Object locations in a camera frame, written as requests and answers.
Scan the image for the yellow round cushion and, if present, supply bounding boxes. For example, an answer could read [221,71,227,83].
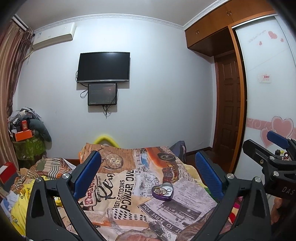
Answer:
[93,135,119,148]

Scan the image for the dark blue bag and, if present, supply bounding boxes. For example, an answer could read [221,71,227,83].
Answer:
[170,141,187,163]

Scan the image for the purple heart-shaped tin box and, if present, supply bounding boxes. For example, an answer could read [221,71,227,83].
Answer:
[152,182,174,201]

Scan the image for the dark green pillow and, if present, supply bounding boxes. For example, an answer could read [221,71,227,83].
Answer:
[29,119,52,142]

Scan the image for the green patterned bin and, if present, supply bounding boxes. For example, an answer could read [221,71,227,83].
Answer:
[13,136,46,161]

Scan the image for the newspaper print blanket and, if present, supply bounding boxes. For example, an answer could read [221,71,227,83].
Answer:
[78,144,217,240]

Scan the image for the brown wooden door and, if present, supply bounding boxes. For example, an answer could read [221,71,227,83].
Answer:
[214,52,240,164]

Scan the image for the orange box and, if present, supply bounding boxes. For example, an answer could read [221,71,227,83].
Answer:
[15,130,33,142]

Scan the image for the yellow cloth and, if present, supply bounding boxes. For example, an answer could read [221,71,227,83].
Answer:
[10,177,64,237]

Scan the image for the white sliding wardrobe door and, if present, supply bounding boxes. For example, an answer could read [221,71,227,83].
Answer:
[232,14,296,183]

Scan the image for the wooden overhead cabinet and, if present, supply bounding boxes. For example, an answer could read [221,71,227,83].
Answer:
[185,1,273,57]

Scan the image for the white air conditioner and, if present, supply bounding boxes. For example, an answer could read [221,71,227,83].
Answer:
[33,23,76,50]

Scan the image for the striped brown curtain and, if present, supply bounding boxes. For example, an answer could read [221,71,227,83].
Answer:
[1,21,33,169]

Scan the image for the small black wall monitor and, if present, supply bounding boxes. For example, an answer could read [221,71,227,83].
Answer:
[88,82,117,106]

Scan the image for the black wall television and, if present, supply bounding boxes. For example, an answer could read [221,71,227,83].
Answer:
[76,52,130,83]

